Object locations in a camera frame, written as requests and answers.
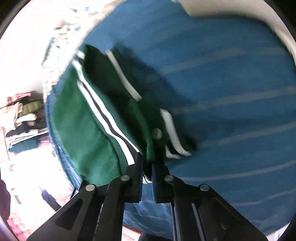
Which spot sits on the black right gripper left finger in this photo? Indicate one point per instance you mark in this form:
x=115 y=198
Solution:
x=95 y=213

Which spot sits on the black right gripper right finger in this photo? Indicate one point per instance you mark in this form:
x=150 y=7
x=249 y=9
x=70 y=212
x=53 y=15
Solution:
x=199 y=212

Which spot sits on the green and cream varsity jacket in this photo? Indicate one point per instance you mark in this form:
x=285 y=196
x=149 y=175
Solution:
x=105 y=120

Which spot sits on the cluttered clothes shelf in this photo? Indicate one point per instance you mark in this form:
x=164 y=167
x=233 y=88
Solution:
x=23 y=120

